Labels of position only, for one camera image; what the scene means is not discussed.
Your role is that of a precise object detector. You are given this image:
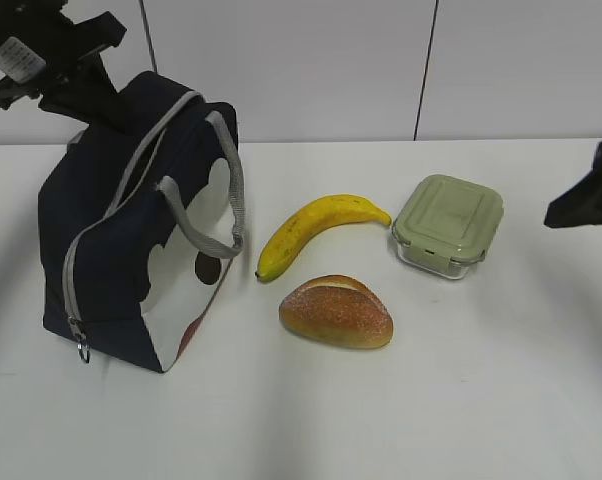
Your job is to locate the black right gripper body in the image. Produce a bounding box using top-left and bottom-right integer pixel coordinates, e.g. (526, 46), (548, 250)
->
(544, 141), (602, 229)

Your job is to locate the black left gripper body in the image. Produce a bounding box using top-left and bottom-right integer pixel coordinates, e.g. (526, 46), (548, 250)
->
(0, 12), (126, 110)

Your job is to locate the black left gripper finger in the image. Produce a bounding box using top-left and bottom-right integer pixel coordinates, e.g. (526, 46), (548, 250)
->
(38, 54), (134, 133)

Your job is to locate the navy blue lunch bag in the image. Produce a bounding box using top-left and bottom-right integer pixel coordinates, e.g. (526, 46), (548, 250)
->
(38, 72), (245, 373)

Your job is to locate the green lid glass container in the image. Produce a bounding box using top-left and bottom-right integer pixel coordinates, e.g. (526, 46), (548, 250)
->
(391, 174), (504, 280)

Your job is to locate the yellow banana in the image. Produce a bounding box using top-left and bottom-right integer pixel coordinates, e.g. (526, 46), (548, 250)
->
(255, 194), (392, 283)

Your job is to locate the brown bread roll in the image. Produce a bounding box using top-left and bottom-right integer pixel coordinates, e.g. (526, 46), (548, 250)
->
(278, 275), (394, 350)

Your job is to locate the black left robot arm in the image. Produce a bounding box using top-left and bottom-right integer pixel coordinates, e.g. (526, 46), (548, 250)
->
(0, 1), (132, 132)

